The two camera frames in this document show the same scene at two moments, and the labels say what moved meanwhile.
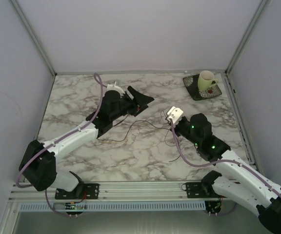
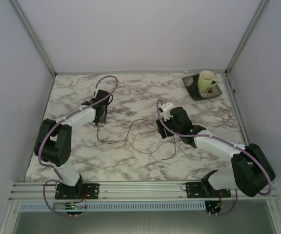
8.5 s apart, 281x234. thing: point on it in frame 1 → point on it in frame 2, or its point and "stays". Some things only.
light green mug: (205, 80) stays
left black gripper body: (127, 105) → (100, 119)
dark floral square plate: (190, 83) stays
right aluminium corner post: (263, 5) stays
